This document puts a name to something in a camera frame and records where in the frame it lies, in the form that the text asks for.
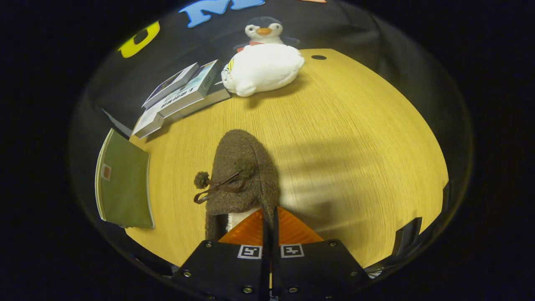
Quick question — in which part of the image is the teal and white book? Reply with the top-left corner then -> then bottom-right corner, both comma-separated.
146,59 -> 221,118

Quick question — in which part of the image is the green fabric storage box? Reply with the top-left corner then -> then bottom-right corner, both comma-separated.
95,128 -> 155,230

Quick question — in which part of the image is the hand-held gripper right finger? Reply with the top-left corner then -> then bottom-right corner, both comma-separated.
271,206 -> 370,299

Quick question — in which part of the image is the dark curved frame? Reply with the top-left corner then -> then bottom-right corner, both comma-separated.
391,217 -> 423,258

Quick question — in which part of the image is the small blue-cover book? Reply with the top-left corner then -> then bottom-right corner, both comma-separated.
141,62 -> 200,110

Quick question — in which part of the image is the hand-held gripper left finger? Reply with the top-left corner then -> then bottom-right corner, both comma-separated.
173,209 -> 270,301

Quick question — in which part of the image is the penguin plush toy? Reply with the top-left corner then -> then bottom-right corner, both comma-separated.
233,16 -> 301,53

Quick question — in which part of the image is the brown fuzzy shoe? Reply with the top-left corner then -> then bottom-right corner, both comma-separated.
193,129 -> 280,242

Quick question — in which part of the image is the plain white book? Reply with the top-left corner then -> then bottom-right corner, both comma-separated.
132,110 -> 165,139

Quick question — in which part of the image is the dark cover book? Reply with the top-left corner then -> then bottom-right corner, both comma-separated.
167,82 -> 231,122

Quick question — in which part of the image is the white seal plush toy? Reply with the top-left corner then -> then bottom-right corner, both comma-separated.
221,43 -> 305,97

